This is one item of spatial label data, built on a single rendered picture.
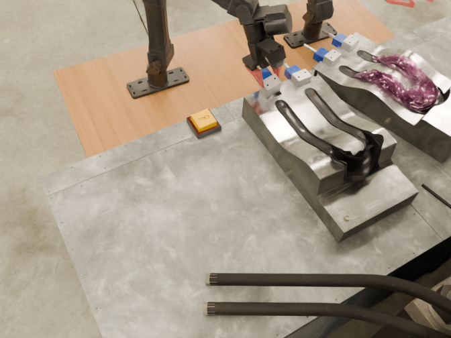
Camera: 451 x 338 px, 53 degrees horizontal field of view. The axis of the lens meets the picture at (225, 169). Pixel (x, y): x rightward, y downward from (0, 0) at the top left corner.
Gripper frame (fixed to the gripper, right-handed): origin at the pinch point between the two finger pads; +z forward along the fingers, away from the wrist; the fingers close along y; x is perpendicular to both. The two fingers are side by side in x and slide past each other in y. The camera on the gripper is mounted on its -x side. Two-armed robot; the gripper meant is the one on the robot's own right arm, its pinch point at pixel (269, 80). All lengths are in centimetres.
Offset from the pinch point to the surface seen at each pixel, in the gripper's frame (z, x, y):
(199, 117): 3.7, 6.8, -22.2
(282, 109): 8.0, -4.9, -0.3
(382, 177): 23.6, -33.3, 10.8
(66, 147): 46, 107, -74
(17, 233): 52, 70, -108
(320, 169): 11.0, -30.7, -5.4
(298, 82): 5.4, -0.6, 8.8
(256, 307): 20, -49, -38
